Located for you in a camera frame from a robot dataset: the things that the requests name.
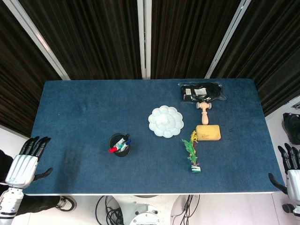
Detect black item in plastic bag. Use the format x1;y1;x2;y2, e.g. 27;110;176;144
177;82;227;105

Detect wooden massage hammer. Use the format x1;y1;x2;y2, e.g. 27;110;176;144
196;101;214;125

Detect black white sneaker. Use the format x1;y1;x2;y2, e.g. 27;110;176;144
55;196;77;212

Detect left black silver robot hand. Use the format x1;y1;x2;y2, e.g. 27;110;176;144
4;135;53;188

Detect green yellow feather shuttlecock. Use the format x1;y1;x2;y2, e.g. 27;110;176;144
181;130;203;174

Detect black trouser leg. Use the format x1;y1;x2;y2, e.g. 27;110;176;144
17;195;61;215

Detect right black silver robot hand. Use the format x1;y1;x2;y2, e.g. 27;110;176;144
268;143;300;207

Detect white frame post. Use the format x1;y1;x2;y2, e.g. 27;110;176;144
1;0;70;81
136;0;153;80
203;0;252;79

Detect dark pleated curtain panel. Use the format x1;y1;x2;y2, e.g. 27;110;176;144
18;0;143;81
210;0;300;117
150;0;242;80
0;0;63;138

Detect blue capped marker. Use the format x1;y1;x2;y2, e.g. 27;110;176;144
119;139;132;150

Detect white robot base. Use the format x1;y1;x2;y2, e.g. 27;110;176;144
112;194;188;225

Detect red capped marker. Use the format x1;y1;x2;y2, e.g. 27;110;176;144
108;138;124;154

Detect yellow sponge block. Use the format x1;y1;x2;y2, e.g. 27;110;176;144
195;124;222;142

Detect black cable bundle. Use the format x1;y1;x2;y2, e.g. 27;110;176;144
170;194;201;220
95;195;123;225

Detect white marker black cap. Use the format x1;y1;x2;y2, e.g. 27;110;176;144
117;133;130;146

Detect white flower-shaped paint palette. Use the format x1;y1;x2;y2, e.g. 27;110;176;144
148;105;184;138

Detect blue table cloth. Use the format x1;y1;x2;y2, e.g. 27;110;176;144
22;78;285;196

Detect black pen cup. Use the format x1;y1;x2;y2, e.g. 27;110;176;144
108;133;131;158

